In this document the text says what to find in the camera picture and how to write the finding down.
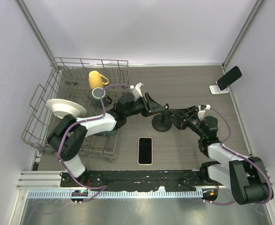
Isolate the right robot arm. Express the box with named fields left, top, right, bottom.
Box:
left=168, top=105, right=274, bottom=205

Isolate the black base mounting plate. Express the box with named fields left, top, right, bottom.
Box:
left=60, top=169, right=222, bottom=192

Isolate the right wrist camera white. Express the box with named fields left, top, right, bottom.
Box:
left=197, top=105, right=211, bottom=119

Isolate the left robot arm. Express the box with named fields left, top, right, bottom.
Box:
left=47, top=92, right=169, bottom=187

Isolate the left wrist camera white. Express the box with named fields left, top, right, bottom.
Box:
left=130, top=82, right=144, bottom=99

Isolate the yellow mug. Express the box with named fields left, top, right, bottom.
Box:
left=88, top=70, right=109, bottom=89

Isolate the white phone stand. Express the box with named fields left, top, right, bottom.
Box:
left=209, top=83, right=229, bottom=95

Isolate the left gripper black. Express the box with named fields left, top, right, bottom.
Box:
left=125, top=94, right=165, bottom=118

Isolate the black case phone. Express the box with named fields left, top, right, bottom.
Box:
left=217, top=66, right=242, bottom=90

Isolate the white plate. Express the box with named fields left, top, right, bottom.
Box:
left=46, top=98, right=87, bottom=119

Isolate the dark teal cup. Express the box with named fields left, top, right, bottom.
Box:
left=91, top=87, right=112, bottom=108

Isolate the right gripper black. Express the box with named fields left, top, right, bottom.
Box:
left=168, top=105, right=206, bottom=138

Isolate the aluminium rail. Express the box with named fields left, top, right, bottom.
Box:
left=16, top=170, right=63, bottom=189

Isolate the white slotted cable duct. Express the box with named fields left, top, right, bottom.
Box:
left=27, top=187, right=203, bottom=199

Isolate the black clamp phone stand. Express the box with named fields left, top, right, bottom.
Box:
left=152, top=104, right=172, bottom=132

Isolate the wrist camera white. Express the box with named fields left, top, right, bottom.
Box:
left=130, top=82, right=144, bottom=99
left=197, top=105, right=211, bottom=119

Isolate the grey wire dish rack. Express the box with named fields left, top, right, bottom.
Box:
left=22, top=57, right=129, bottom=153

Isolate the pink case phone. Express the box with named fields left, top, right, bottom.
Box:
left=137, top=137, right=153, bottom=165

